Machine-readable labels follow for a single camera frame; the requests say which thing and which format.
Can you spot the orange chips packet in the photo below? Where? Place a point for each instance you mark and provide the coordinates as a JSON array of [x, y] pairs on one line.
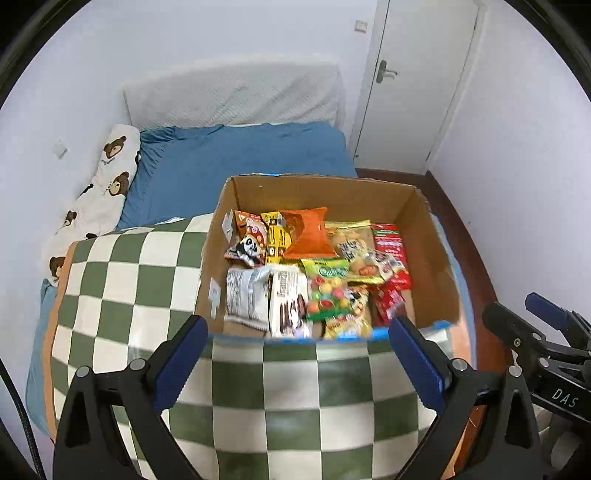
[[307, 235]]

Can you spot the yellow and black snack packet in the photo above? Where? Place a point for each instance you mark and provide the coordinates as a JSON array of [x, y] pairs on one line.
[[274, 240]]

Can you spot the green checkered blanket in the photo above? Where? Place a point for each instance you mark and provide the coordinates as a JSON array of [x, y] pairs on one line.
[[286, 415]]

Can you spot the white bear print pillow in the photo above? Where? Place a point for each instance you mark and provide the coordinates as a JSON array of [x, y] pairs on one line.
[[111, 170]]

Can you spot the white wall socket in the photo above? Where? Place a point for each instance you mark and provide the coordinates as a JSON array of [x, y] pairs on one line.
[[60, 149]]

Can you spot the red panda snack packet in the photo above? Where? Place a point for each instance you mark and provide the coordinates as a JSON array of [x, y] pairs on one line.
[[249, 240]]

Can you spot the yellow panda snack packet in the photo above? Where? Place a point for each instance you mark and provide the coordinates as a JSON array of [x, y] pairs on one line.
[[346, 325]]

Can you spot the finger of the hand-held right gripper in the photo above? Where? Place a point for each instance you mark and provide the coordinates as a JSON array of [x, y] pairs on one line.
[[549, 311], [505, 323]]

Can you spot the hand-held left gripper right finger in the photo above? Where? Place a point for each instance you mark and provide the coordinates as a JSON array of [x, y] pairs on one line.
[[415, 364]]

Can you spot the white biscuit packet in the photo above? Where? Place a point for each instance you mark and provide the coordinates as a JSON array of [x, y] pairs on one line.
[[286, 295]]

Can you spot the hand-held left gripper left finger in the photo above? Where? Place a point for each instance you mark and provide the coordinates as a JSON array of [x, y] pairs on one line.
[[182, 364]]

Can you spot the red meat snack packet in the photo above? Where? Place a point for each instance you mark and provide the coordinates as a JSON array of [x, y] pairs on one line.
[[388, 302]]

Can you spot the yellow bread snack packet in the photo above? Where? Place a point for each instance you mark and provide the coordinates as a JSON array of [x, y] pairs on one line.
[[355, 251]]

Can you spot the long red snack packet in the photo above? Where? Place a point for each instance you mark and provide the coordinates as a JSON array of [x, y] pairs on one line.
[[390, 240]]

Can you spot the green candy packet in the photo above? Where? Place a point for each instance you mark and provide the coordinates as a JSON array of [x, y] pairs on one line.
[[325, 290]]

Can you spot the blue bed sheet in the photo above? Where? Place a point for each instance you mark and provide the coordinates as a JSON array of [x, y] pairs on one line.
[[240, 157]]

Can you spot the white door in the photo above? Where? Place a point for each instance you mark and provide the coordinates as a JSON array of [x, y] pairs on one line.
[[415, 92]]

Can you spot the grey snack packet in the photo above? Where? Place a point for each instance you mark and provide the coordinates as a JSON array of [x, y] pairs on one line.
[[244, 295]]

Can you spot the white light switch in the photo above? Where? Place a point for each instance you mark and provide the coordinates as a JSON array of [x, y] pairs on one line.
[[360, 26]]

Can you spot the cardboard box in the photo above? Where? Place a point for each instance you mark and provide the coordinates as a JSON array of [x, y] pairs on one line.
[[429, 258]]

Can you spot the white padded headboard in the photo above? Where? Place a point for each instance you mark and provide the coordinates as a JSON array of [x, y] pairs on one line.
[[231, 92]]

